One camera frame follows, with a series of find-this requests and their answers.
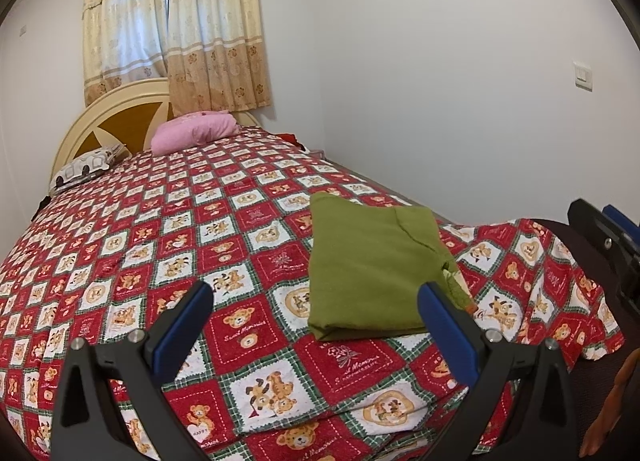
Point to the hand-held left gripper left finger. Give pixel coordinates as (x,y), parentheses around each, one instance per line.
(187,321)

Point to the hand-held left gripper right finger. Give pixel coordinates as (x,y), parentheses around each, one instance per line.
(445,331)

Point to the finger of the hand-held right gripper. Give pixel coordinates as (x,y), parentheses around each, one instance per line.
(595,228)
(622,223)

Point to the green orange cream striped sweater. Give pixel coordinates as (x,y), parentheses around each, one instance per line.
(370,266)

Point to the person's right forearm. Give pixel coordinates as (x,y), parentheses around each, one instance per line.
(625,391)

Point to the red checked printed blanket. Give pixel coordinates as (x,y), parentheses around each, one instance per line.
(150,241)

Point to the dark brown mattress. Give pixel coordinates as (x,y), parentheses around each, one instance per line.
(585,416)

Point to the white patterned pillow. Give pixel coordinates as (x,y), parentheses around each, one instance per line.
(85,166)

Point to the pink pillow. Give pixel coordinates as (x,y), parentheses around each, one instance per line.
(195,133)

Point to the red cloth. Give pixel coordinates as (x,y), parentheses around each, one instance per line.
(290,138)

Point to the cream and brown headboard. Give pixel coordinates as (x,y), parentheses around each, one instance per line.
(85,116)

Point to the beige floral curtain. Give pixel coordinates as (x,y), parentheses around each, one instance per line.
(215,41)
(125,31)

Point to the white light switch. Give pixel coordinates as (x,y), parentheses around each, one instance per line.
(583,75)

